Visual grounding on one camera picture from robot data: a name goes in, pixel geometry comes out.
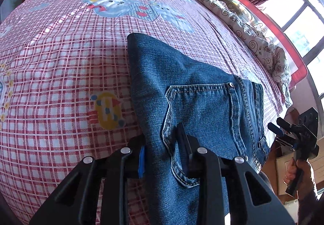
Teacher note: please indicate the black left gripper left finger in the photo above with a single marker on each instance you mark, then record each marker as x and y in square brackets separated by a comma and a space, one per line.
[95, 185]

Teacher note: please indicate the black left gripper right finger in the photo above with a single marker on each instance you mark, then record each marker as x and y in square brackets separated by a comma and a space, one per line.
[250, 200]

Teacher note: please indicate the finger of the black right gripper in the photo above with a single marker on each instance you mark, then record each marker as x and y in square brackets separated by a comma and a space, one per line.
[285, 127]
[281, 137]

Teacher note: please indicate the blue denim jeans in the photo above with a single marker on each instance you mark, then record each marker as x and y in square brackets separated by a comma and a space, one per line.
[223, 111]

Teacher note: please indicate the person's right hand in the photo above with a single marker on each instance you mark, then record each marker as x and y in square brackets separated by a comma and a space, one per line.
[307, 184]

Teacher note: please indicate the floral swirl quilt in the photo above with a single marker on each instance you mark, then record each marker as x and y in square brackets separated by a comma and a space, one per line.
[272, 57]

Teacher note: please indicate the pink checkered bed sheet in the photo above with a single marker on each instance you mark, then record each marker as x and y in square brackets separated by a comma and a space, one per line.
[65, 82]

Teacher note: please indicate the red bed guard rail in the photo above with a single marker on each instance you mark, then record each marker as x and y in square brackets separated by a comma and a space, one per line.
[273, 34]

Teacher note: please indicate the window with dark frame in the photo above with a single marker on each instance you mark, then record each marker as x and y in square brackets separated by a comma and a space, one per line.
[302, 23]

